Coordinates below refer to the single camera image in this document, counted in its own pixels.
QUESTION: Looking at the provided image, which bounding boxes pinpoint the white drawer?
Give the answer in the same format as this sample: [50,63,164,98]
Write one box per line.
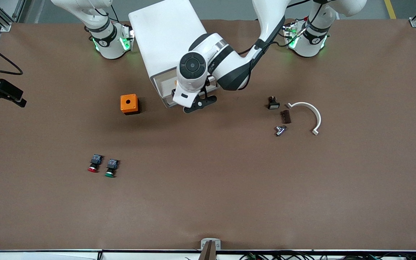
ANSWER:
[150,72,218,109]

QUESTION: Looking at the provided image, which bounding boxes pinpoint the red mushroom push button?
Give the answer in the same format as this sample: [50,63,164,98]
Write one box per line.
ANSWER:
[87,154,103,173]

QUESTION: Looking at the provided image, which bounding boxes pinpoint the green mushroom push button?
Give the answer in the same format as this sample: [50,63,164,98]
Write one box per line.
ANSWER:
[104,158,119,178]

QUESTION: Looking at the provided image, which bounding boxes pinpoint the white plastic bin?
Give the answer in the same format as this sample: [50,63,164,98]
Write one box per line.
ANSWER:
[128,0,210,82]

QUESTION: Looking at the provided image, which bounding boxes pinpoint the white curved plastic clamp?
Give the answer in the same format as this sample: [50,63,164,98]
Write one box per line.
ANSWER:
[287,102,322,136]

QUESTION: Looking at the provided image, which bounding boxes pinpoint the orange button enclosure box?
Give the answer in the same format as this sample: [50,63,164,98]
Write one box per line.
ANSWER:
[120,94,139,115]

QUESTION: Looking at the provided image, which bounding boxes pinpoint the white table edge rail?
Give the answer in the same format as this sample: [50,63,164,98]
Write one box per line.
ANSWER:
[0,248,416,260]

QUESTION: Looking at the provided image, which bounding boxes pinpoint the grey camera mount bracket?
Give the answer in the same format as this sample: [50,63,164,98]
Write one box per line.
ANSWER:
[201,238,221,260]

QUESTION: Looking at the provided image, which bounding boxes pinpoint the black cable bundle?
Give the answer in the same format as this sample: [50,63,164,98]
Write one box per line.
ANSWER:
[239,251,416,260]

